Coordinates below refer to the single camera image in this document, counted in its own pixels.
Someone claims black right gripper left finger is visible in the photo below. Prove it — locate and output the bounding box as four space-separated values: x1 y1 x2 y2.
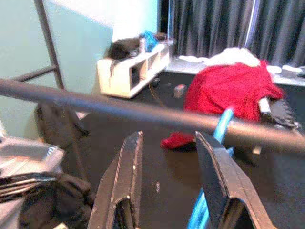
87 130 145 229

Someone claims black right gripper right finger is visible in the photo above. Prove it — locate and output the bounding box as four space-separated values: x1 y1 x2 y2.
195 131 275 229

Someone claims blue plastic hanger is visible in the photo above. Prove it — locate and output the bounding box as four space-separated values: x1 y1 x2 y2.
187 107 235 229

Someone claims black fabric bag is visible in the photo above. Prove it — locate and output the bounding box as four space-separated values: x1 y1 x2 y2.
0 171 96 229

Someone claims black metal clothes rack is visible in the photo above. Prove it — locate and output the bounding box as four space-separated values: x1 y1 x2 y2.
0 0 305 153

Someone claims red cloth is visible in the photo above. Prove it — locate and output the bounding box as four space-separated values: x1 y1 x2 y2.
161 61 285 151

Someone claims white low cabinet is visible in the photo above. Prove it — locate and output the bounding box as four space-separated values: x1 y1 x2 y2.
97 39 170 98

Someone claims white crumpled cloth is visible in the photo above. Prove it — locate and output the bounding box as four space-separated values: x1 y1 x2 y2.
178 47 262 68

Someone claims black soft bag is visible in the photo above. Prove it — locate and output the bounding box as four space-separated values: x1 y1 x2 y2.
106 39 141 60

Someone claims crumpled blue plastic bag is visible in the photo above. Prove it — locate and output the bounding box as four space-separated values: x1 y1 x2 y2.
140 30 158 52

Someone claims dark grey curtain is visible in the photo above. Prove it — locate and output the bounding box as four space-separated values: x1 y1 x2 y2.
171 0 305 67

